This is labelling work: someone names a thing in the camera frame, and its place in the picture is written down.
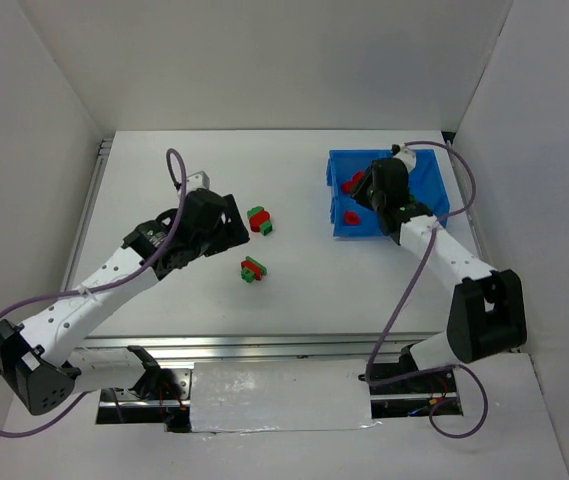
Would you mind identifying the red sloped brick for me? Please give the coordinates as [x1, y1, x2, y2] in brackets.
[341, 171, 364, 195]

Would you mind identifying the red arch brick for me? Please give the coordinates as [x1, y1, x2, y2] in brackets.
[343, 211, 361, 226]

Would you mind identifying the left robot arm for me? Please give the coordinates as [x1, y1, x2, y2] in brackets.
[0, 188, 249, 416]

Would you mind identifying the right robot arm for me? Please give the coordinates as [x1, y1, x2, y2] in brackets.
[350, 157, 528, 374]

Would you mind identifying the red rounded brick cluster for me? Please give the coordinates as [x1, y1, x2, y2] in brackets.
[249, 211, 271, 235]

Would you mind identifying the green brick beside red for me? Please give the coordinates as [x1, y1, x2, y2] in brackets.
[260, 221, 273, 236]

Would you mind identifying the blue divided bin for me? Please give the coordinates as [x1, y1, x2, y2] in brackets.
[326, 145, 450, 239]

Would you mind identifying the green brick top cluster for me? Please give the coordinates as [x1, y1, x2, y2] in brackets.
[247, 206, 266, 221]

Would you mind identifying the red curved long brick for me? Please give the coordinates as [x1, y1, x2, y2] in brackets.
[240, 261, 263, 282]

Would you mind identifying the green number four brick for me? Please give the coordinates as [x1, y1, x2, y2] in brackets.
[241, 268, 255, 283]

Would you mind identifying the green curved long brick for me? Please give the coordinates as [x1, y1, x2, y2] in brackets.
[244, 256, 267, 275]

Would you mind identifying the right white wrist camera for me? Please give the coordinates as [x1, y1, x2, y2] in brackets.
[391, 144, 417, 173]

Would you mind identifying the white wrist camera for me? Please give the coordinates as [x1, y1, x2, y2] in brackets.
[391, 144, 417, 173]
[183, 171, 210, 192]

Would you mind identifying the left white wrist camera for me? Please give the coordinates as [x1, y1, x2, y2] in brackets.
[183, 171, 210, 192]

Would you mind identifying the aluminium frame rail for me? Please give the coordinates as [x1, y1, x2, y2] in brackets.
[83, 333, 465, 360]

